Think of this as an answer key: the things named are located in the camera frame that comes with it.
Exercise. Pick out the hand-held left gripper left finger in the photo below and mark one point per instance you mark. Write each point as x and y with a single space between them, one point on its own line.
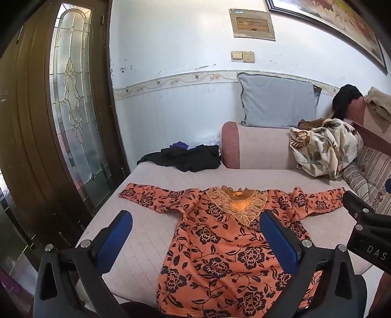
114 241

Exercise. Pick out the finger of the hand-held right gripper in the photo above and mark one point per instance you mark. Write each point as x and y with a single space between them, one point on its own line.
388 186
356 203

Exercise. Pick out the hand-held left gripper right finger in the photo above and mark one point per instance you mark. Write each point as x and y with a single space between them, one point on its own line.
279 244

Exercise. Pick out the orange black floral blouse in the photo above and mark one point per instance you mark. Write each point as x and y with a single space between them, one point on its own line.
220 244

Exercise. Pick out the striped sofa seat cushion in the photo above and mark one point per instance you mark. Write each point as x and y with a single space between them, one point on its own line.
369 174

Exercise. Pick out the pink quilted bed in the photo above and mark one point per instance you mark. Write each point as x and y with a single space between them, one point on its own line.
146 244

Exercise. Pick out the cream floral blanket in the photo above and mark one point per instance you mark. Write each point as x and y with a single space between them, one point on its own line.
326 149

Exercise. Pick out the beige towel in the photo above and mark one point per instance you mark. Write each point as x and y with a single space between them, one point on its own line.
378 107

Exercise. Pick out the brown cloth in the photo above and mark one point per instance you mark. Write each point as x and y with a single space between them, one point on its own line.
308 123

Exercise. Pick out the black cloth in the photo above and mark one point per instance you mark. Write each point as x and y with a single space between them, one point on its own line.
345 99

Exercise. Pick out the pink sofa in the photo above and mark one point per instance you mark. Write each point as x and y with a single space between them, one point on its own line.
259 146

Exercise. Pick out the black garment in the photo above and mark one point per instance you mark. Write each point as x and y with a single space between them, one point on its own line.
186 157

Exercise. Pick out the purple cloth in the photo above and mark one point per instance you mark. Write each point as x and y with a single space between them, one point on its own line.
179 145

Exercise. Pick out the clear plastic bag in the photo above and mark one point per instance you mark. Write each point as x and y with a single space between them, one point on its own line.
209 140

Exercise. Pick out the grey pillow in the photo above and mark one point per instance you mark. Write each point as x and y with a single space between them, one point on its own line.
278 102

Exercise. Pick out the wooden door with glass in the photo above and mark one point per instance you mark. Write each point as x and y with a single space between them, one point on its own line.
27 122

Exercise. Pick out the electrical panel cover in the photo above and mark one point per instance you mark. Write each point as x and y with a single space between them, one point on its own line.
252 24

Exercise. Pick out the framed wall painting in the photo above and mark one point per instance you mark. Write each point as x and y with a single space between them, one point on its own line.
336 21

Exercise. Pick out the cream light switch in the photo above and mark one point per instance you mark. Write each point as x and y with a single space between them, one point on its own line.
236 56
248 57

